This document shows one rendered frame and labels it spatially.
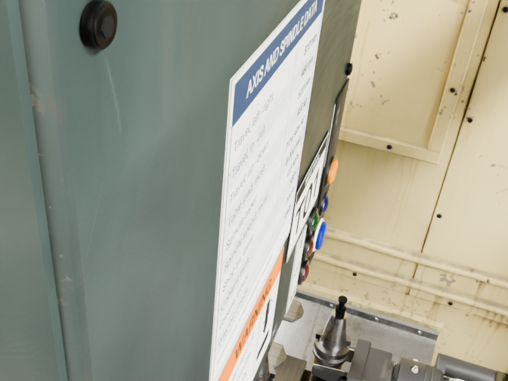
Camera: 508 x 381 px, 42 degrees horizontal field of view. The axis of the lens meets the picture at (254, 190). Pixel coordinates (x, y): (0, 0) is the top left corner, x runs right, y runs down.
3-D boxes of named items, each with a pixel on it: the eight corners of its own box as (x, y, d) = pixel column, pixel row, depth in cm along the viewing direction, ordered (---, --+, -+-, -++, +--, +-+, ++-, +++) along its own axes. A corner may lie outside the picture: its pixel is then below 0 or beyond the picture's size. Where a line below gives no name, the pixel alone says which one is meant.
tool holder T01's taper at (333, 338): (321, 329, 114) (327, 301, 110) (347, 334, 113) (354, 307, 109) (318, 348, 110) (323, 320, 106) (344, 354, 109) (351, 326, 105)
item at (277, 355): (289, 349, 112) (289, 345, 111) (280, 372, 108) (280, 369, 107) (251, 336, 113) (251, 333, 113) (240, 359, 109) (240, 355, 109)
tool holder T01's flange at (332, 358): (315, 333, 116) (317, 323, 114) (350, 341, 115) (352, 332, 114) (310, 360, 111) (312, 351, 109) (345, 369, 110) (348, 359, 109)
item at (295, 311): (306, 305, 120) (307, 302, 120) (298, 326, 116) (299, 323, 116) (271, 295, 122) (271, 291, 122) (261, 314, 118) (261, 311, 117)
